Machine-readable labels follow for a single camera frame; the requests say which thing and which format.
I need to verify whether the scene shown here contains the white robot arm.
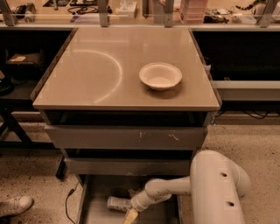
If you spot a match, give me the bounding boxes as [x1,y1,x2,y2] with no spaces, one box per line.
[122,150,251,224]

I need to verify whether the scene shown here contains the white sneaker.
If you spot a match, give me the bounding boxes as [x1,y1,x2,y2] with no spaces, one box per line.
[0,196,33,217]

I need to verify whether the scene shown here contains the open bottom grey drawer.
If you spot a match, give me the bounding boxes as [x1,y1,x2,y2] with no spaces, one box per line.
[76,175,183,224]

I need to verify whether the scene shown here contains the middle grey drawer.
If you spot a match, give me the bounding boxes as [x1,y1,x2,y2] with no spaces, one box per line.
[65,158,190,176]

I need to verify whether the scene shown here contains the dark box under bench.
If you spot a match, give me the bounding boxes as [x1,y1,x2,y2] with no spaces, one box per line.
[5,52,44,79]

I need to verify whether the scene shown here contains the clear plastic water bottle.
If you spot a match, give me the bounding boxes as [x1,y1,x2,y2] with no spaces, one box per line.
[107,196,131,212]

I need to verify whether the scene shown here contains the black floor cable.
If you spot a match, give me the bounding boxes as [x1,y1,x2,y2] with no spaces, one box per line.
[64,181,81,224]

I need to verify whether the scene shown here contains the grey drawer cabinet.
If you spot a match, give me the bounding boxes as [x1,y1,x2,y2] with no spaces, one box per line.
[30,26,222,224]

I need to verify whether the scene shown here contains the top grey drawer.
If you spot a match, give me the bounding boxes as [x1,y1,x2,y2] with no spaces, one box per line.
[45,125,207,150]

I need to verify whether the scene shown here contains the pink stacked trays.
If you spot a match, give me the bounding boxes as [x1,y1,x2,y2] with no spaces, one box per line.
[179,0,208,24]

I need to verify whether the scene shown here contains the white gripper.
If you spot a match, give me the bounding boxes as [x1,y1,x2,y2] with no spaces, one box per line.
[122,189,150,224]

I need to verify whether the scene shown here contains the black table leg frame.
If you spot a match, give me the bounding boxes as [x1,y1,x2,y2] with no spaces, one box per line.
[0,102,67,179]

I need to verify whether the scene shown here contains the white box on bench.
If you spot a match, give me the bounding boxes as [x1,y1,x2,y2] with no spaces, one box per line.
[118,0,137,18]

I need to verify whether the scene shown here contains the white paper bowl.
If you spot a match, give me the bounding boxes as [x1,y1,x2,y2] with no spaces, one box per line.
[139,62,182,91]

